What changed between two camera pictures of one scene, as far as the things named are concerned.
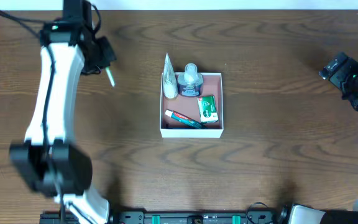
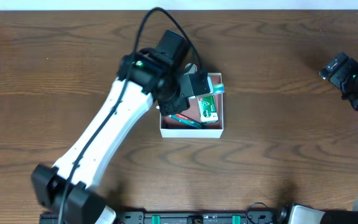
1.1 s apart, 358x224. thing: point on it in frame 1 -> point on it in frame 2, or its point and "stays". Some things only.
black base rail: [196, 216] stays
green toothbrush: [110, 77] -> [218, 89]
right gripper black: [331, 70] stays
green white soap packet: [207, 109] stays
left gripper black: [101, 58] -> [175, 106]
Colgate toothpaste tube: [184, 119] stays
